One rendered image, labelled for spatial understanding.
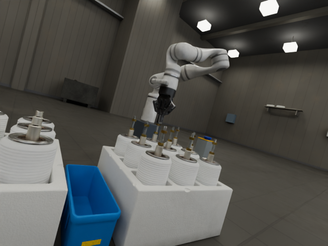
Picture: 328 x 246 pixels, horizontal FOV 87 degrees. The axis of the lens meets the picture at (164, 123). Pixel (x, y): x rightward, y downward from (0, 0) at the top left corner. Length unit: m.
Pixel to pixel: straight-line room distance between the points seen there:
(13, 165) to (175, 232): 0.44
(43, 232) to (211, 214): 0.48
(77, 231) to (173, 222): 0.25
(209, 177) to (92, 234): 0.39
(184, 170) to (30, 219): 0.38
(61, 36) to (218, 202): 7.03
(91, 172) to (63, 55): 6.60
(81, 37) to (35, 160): 7.09
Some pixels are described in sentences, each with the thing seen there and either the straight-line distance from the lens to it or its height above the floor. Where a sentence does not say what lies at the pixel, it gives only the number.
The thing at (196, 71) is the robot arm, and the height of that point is 0.67.
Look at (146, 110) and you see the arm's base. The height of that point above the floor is 0.38.
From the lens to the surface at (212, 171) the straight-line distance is 0.65.
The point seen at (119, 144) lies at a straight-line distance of 0.71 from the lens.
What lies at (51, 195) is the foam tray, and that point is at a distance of 0.41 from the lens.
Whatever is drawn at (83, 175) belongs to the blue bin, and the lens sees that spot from 0.72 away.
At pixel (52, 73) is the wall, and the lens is 7.09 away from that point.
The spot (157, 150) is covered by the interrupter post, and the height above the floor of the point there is 0.27.
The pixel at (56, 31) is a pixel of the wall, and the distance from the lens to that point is 7.28.
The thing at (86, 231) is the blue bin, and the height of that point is 0.08.
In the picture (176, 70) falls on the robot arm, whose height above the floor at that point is 0.58.
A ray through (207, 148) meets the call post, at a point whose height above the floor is 0.28.
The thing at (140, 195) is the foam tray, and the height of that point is 0.17.
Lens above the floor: 0.37
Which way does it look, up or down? 2 degrees down
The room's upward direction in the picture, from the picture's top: 15 degrees clockwise
